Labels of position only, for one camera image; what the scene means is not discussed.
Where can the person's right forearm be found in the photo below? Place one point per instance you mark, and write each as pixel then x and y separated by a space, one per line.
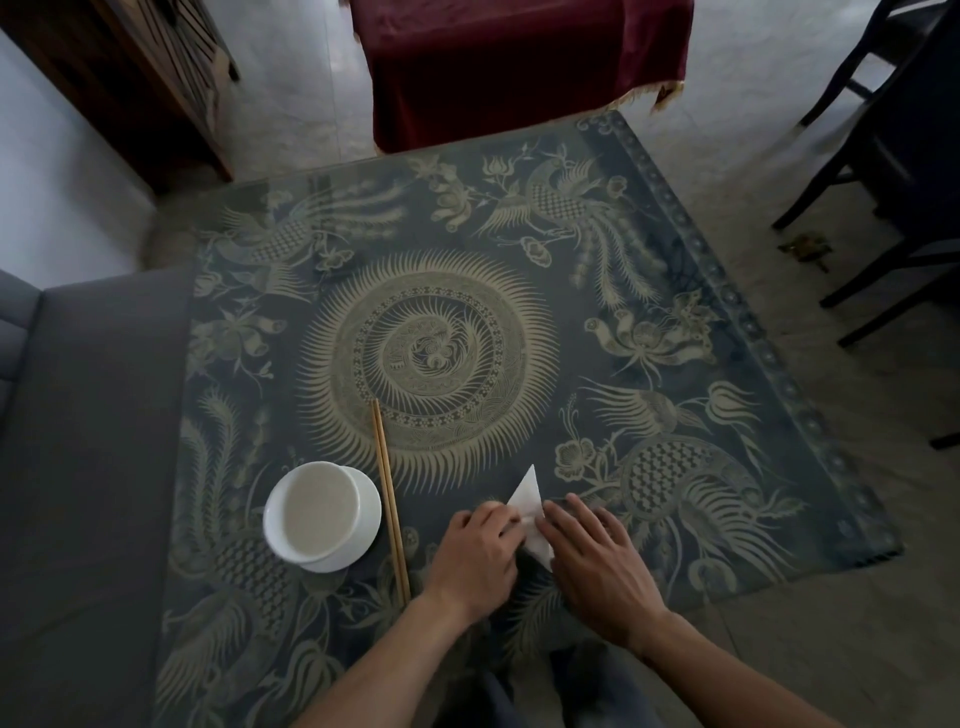
pixel 727 682

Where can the dark wooden cabinet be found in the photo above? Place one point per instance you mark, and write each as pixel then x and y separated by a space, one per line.
pixel 127 82

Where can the white paper napkin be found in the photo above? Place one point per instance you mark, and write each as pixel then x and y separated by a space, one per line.
pixel 529 491

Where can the white saucer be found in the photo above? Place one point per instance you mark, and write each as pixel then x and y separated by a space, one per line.
pixel 372 521

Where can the small floor debris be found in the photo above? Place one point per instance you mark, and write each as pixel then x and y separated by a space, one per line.
pixel 804 249

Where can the dark red tablecloth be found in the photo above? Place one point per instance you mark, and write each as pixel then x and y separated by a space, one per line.
pixel 517 67

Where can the person's left forearm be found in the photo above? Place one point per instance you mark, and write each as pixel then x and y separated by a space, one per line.
pixel 382 675

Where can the black chair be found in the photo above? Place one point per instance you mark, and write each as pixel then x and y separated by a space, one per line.
pixel 922 150
pixel 945 441
pixel 840 75

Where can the person's right hand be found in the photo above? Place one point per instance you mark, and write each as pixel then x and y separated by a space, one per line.
pixel 604 577

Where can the blue phoenix patterned tablecloth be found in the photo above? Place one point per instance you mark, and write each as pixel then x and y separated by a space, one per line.
pixel 600 337

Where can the person's left hand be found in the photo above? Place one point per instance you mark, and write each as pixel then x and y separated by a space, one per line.
pixel 476 562

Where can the person's blue jeans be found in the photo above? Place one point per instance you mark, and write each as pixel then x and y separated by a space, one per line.
pixel 600 697

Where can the grey upholstered sofa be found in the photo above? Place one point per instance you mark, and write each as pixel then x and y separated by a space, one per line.
pixel 82 480

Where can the white bowl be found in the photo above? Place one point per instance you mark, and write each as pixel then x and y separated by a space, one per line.
pixel 319 514

